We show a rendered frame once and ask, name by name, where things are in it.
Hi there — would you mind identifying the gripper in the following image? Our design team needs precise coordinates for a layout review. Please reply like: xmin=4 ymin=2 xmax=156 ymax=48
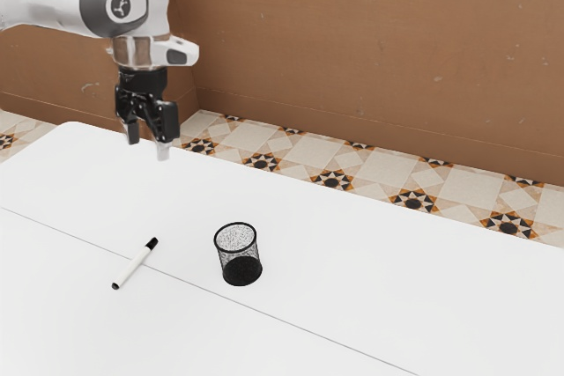
xmin=115 ymin=65 xmax=181 ymax=161

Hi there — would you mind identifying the white marker pen black cap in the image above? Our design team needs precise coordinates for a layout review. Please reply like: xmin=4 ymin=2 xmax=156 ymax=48
xmin=110 ymin=237 xmax=160 ymax=291

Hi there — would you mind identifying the black mesh pen holder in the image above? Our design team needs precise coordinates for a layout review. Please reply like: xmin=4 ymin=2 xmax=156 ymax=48
xmin=213 ymin=221 xmax=264 ymax=287

